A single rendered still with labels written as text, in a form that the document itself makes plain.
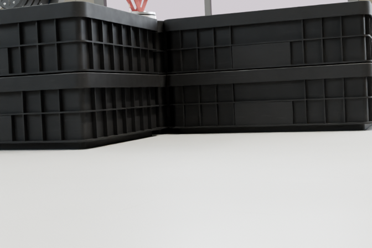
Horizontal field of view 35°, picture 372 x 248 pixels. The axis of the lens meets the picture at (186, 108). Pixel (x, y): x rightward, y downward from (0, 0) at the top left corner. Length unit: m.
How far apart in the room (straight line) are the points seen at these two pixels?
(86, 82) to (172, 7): 2.50
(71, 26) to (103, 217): 0.59
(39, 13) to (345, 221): 0.71
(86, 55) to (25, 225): 0.59
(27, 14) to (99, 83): 0.16
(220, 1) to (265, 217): 2.91
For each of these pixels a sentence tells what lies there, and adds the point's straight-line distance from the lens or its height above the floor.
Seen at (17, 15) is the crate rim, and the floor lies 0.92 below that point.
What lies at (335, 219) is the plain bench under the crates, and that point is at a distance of 0.37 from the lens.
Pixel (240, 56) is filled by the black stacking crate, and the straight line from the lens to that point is 1.15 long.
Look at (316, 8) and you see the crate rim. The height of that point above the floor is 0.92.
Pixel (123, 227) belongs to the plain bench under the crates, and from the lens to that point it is 0.37.
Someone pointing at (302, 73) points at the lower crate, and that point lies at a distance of 1.11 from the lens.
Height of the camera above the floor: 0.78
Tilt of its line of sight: 1 degrees down
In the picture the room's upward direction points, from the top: 3 degrees counter-clockwise
